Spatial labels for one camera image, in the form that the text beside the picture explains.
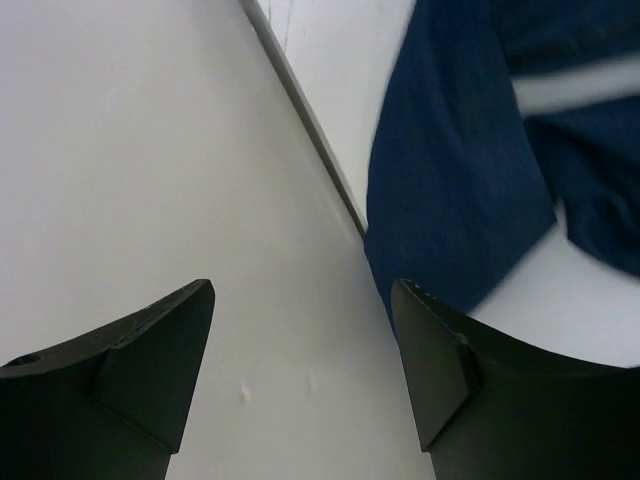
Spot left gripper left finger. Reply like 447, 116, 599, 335
1, 280, 215, 479

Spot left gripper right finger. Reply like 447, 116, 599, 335
391, 280, 639, 479

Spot dark blue jeans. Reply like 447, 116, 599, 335
364, 1, 639, 312

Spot left aluminium table rail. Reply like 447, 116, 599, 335
239, 0, 366, 238

